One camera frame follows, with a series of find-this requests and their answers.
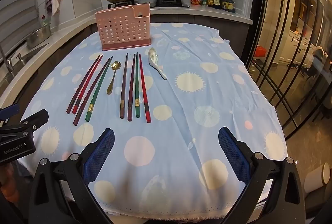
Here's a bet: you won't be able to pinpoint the stainless steel sink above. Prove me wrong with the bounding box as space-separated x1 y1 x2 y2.
0 44 48 84

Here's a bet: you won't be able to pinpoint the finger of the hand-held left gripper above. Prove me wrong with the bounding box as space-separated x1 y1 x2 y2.
0 104 20 121
16 109 49 134

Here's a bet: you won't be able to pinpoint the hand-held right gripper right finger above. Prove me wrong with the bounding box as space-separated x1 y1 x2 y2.
218 127 305 224

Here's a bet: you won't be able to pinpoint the stainless steel bowl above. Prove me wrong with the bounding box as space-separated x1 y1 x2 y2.
27 24 51 48

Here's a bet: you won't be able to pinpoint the glass sliding door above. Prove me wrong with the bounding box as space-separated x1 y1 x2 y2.
246 0 332 162

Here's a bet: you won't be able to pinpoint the dark brown chopstick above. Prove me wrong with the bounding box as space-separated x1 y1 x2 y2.
67 55 101 114
127 53 136 121
73 56 112 126

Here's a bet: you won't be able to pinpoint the chrome faucet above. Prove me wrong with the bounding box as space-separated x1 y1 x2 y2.
1 54 22 76

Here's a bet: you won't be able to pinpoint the person's left hand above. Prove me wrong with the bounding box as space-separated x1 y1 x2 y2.
0 163 18 204

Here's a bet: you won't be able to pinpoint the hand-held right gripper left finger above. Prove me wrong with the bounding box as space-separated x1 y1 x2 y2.
28 127 115 224

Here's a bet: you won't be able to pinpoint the small bottles on blue tray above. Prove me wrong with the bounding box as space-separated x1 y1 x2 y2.
222 0 235 12

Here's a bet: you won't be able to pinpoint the blue planet print tablecloth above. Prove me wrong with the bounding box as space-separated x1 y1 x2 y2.
19 22 288 220

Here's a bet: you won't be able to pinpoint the white window blind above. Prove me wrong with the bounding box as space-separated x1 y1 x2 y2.
0 0 44 58

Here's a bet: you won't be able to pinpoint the white ceramic soup spoon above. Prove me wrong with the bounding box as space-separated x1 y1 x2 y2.
148 48 168 80

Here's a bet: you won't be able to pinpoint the pink perforated utensil holder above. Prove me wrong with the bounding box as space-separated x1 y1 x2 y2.
95 4 151 51

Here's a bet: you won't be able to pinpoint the white bucket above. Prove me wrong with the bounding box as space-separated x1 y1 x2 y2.
304 162 332 194

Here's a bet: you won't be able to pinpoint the gold flower spoon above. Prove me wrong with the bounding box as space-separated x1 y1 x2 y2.
106 62 118 95

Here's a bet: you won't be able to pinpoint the black gas stove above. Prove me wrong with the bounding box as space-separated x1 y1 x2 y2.
105 0 190 8

